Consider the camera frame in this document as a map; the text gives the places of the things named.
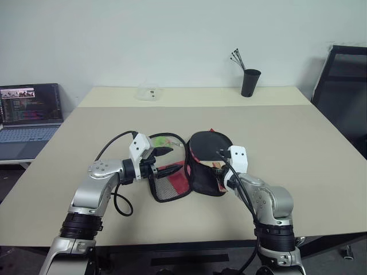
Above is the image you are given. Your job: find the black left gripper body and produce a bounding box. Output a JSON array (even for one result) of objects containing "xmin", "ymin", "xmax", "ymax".
[{"xmin": 140, "ymin": 154, "xmax": 159, "ymax": 180}]

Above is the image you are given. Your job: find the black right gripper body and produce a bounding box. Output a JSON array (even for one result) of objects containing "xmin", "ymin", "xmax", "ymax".
[{"xmin": 214, "ymin": 167, "xmax": 228, "ymax": 182}]

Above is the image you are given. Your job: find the black red mesh paddle case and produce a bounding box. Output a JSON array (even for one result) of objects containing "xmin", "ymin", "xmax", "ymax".
[{"xmin": 147, "ymin": 129, "xmax": 233, "ymax": 203}]

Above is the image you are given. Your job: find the clear plastic container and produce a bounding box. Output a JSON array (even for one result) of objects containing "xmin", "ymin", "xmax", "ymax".
[{"xmin": 136, "ymin": 82, "xmax": 163, "ymax": 101}]

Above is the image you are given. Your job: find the black plastic cup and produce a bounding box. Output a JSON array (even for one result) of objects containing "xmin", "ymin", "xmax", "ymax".
[{"xmin": 241, "ymin": 69, "xmax": 262, "ymax": 98}]

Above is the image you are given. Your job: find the grey open laptop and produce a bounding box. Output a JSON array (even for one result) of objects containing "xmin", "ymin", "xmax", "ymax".
[{"xmin": 0, "ymin": 82, "xmax": 65, "ymax": 162}]

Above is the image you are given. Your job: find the white side table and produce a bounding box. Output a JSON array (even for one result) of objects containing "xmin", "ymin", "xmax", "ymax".
[{"xmin": 0, "ymin": 156, "xmax": 38, "ymax": 173}]

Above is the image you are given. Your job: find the black mesh office chair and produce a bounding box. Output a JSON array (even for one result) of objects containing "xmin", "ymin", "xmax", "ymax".
[{"xmin": 310, "ymin": 44, "xmax": 367, "ymax": 162}]

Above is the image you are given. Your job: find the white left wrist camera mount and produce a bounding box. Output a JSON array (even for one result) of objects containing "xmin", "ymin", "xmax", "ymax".
[{"xmin": 128, "ymin": 132, "xmax": 152, "ymax": 182}]

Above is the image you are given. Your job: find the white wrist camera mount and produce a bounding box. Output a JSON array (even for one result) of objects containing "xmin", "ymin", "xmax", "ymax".
[
  {"xmin": 221, "ymin": 145, "xmax": 248, "ymax": 190},
  {"xmin": 128, "ymin": 132, "xmax": 152, "ymax": 182}
]

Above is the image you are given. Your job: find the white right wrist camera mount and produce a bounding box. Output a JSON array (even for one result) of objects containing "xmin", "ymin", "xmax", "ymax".
[{"xmin": 221, "ymin": 145, "xmax": 248, "ymax": 190}]

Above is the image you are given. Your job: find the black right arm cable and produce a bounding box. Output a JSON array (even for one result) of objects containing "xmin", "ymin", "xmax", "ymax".
[{"xmin": 216, "ymin": 148, "xmax": 261, "ymax": 273}]

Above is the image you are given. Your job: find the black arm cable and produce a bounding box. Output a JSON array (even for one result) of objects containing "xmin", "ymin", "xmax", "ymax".
[
  {"xmin": 216, "ymin": 148, "xmax": 261, "ymax": 273},
  {"xmin": 95, "ymin": 131, "xmax": 139, "ymax": 217}
]

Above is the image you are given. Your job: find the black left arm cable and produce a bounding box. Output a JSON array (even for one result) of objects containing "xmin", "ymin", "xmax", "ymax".
[{"xmin": 95, "ymin": 131, "xmax": 139, "ymax": 217}]

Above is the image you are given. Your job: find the black table frame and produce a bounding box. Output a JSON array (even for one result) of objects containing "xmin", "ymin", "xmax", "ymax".
[{"xmin": 91, "ymin": 233, "xmax": 367, "ymax": 275}]

